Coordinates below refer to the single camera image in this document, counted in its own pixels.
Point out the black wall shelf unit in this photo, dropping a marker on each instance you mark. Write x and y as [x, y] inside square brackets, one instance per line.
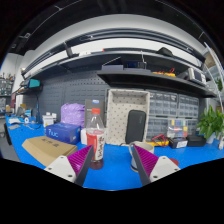
[140, 78]

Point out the small black white-labelled box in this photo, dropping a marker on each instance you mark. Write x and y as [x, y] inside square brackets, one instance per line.
[179, 143]

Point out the white metal shelving rack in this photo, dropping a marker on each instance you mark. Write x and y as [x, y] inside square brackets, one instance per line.
[213, 70]

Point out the black rectangular zip case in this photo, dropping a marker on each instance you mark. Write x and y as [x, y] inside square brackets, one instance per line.
[135, 126]

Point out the dark grey pegboard panel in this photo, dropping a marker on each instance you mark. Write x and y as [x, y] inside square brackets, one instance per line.
[63, 91]

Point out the red-labelled clear drink bottle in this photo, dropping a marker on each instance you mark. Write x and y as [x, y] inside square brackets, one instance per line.
[96, 140]

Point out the blue cardboard box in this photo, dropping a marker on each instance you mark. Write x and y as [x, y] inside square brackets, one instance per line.
[61, 132]

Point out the yellow multimeter with red leads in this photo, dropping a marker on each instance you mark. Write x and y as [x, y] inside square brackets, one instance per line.
[159, 141]

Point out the dark grey flat box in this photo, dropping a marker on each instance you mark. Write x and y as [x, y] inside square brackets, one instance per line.
[94, 105]

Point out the white cardboard box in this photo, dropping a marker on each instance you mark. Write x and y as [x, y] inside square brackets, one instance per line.
[83, 136]

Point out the flat round red coaster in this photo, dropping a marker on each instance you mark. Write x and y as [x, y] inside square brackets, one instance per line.
[174, 161]

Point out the green potted plant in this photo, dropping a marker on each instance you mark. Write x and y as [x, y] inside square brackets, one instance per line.
[210, 123]

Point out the brown cardboard box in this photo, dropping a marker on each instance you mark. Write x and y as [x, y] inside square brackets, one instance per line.
[45, 148]

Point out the clear organizer with coloured parts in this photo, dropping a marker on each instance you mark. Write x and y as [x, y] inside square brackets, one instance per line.
[177, 128]

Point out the white dotted storage tray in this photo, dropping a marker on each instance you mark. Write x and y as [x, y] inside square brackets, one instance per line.
[118, 116]

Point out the flat black box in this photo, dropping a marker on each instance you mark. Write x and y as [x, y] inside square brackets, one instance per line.
[196, 140]

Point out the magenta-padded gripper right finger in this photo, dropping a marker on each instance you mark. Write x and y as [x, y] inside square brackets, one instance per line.
[163, 166]

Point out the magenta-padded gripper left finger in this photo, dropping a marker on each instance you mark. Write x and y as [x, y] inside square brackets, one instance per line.
[60, 166]

